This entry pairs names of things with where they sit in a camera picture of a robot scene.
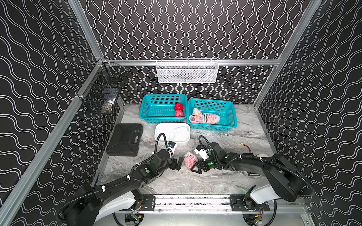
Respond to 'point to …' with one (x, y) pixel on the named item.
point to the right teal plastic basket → (225, 109)
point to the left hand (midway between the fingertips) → (177, 152)
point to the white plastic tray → (165, 127)
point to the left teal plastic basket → (160, 108)
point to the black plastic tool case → (125, 140)
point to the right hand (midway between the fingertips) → (195, 167)
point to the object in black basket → (107, 106)
